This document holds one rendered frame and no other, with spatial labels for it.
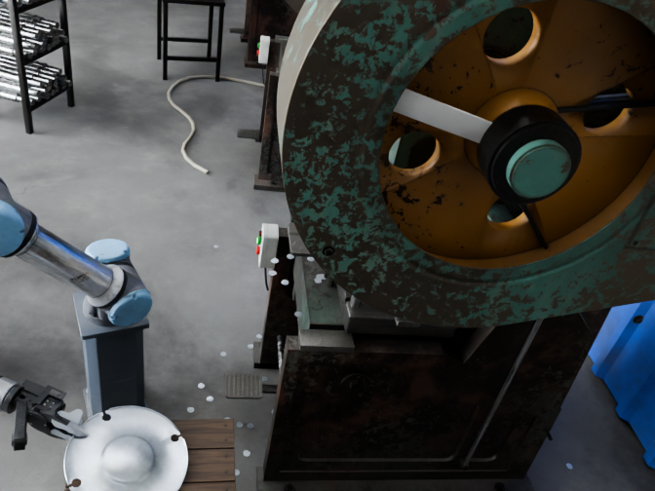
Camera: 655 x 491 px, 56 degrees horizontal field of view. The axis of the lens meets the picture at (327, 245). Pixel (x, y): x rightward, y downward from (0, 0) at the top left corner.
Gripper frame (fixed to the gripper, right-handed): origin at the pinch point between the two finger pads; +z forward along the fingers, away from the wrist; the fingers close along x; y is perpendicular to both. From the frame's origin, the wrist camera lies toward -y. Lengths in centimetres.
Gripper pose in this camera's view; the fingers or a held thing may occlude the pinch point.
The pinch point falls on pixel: (81, 436)
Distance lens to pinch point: 167.6
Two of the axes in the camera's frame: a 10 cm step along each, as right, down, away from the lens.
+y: 2.5, -5.5, 7.9
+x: -3.1, 7.3, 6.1
